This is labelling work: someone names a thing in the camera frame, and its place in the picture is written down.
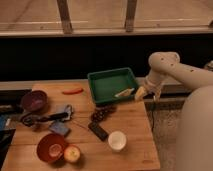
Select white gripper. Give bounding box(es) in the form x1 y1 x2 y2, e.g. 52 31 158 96
135 75 164 101

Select red pepper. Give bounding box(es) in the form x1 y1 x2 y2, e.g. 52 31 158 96
62 88 83 95

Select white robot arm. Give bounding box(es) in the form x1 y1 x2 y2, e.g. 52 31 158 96
135 52 213 171

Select yellow item in tray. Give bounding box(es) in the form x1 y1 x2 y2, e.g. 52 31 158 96
115 88 134 98

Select green plastic tray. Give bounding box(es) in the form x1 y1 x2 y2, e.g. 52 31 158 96
87 67 139 106

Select bunch of dark grapes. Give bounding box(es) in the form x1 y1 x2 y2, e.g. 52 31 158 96
90 105 116 123

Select white cup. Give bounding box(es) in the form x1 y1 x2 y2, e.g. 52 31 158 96
108 131 127 152

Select black remote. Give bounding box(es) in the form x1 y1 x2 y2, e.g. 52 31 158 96
88 122 108 141

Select wooden cutting board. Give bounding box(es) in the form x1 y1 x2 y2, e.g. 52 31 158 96
1 82 160 171

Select apple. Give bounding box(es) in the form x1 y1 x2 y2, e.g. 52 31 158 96
64 145 81 163

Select purple bowl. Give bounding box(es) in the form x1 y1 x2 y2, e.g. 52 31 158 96
21 90 48 112

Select red bowl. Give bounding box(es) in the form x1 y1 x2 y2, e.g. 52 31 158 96
36 133 68 164

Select black handled tool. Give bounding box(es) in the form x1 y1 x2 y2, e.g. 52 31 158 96
21 112 68 127

